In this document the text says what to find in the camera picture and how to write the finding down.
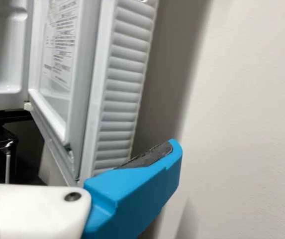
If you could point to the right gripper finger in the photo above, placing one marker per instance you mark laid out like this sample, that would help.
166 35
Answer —
132 194

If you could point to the incubator door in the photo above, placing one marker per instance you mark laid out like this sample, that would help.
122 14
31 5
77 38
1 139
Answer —
122 87

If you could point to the white incubator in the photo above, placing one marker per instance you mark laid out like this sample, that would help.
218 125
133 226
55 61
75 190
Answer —
3 49

